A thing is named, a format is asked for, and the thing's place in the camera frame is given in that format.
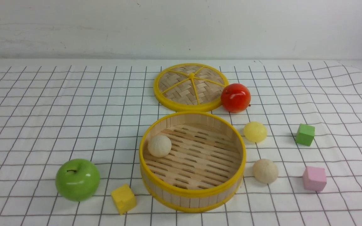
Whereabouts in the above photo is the white checkered tablecloth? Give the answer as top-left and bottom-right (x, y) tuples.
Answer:
(0, 60), (362, 226)

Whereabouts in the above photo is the green cube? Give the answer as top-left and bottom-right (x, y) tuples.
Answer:
(295, 123), (315, 146)

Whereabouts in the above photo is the green apple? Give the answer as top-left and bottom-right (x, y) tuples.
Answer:
(55, 159), (100, 202)

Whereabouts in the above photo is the red tomato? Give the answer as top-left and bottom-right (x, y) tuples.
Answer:
(220, 83), (251, 113)

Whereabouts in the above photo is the woven bamboo steamer lid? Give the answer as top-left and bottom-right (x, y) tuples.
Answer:
(153, 63), (229, 112)

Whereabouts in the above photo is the yellow bun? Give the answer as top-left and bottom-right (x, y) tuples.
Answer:
(243, 121), (267, 143)

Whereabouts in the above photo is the yellow cube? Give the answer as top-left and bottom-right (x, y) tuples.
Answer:
(111, 184), (137, 215)

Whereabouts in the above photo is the bamboo steamer tray yellow rim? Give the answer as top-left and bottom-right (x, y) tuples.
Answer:
(139, 111), (247, 213)

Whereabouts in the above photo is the pink cube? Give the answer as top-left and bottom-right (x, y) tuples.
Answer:
(302, 166), (327, 192)

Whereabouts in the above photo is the white bun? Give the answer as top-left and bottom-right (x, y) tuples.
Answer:
(252, 159), (279, 184)
(147, 135), (172, 158)

